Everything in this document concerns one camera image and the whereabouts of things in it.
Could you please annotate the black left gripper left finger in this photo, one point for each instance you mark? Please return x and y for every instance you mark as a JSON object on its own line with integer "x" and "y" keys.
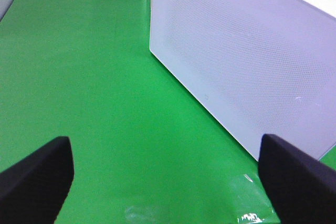
{"x": 34, "y": 189}

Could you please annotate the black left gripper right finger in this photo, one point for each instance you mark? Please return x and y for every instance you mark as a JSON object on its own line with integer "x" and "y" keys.
{"x": 300, "y": 188}

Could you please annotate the white microwave door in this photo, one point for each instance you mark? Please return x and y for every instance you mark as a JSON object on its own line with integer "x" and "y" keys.
{"x": 257, "y": 66}

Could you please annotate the clear tape patch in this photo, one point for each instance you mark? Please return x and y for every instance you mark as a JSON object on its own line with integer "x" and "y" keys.
{"x": 240, "y": 200}

